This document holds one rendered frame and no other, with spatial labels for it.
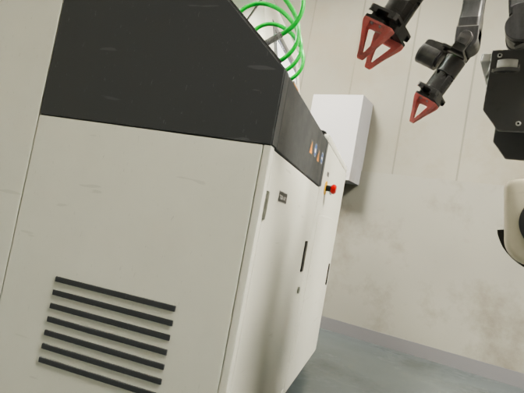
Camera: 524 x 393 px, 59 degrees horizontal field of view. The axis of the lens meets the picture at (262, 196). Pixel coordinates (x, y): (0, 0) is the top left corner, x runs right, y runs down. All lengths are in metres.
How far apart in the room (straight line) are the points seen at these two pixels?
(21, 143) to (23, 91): 0.13
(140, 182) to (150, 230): 0.11
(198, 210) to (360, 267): 2.29
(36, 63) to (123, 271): 0.55
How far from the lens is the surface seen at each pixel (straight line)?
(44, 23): 1.30
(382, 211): 3.14
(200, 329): 0.98
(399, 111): 3.27
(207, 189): 0.97
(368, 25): 0.99
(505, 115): 1.00
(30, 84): 1.27
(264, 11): 1.87
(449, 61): 1.40
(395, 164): 3.18
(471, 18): 1.44
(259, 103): 0.97
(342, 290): 3.21
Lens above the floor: 0.63
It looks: 3 degrees up
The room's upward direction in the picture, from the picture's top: 10 degrees clockwise
